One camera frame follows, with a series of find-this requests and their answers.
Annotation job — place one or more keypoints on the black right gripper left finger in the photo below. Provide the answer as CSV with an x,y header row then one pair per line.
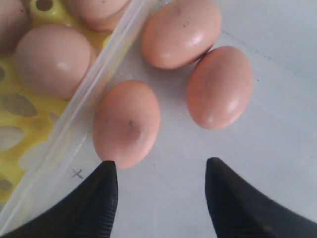
x,y
87,212

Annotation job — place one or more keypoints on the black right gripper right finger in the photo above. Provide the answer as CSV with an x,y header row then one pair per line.
x,y
238,210

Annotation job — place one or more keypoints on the brown egg tray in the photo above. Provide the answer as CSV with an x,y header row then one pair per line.
x,y
99,15
14,23
52,60

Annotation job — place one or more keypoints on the brown egg box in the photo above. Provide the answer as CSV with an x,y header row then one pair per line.
x,y
180,33
219,88

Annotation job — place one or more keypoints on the brown egg box centre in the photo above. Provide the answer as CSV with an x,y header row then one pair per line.
x,y
219,88

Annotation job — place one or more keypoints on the clear plastic container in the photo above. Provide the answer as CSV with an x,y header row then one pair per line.
x,y
272,145

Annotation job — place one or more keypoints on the brown egg left column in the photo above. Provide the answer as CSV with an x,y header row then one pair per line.
x,y
126,123

